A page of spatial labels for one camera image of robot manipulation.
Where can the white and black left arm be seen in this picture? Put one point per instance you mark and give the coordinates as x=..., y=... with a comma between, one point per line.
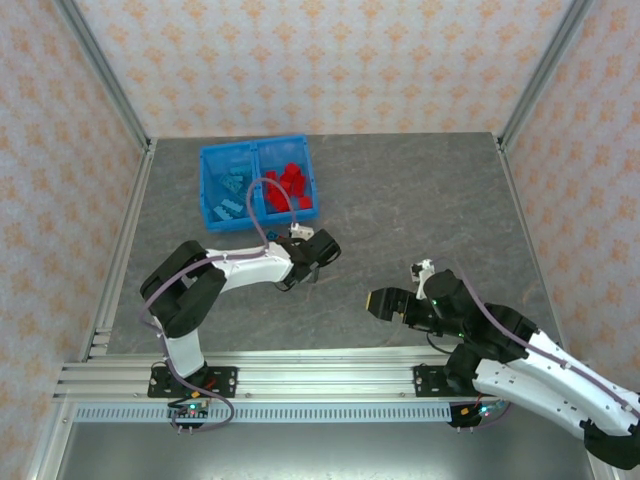
x=245, y=267

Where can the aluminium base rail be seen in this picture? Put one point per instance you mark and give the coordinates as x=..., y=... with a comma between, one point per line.
x=325, y=375

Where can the grey metal panel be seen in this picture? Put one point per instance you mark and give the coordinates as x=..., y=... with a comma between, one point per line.
x=325, y=455

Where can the teal lego brick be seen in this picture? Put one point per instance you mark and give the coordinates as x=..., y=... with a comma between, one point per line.
x=231, y=183
x=273, y=234

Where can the aluminium frame post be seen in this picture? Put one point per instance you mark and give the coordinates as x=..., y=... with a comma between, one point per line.
x=542, y=75
x=108, y=75

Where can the blue divided plastic bin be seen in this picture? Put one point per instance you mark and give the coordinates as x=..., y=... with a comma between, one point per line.
x=220, y=160

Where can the controller circuit board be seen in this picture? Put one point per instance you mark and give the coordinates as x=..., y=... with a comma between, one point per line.
x=190, y=411
x=480, y=411

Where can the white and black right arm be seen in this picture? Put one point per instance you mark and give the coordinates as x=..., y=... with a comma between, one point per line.
x=525, y=390

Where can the long red lego brick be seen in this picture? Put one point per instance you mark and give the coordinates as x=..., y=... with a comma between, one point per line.
x=298, y=184
x=275, y=190

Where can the aluminium table side rail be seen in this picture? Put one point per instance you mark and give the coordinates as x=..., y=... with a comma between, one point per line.
x=522, y=215
x=131, y=215

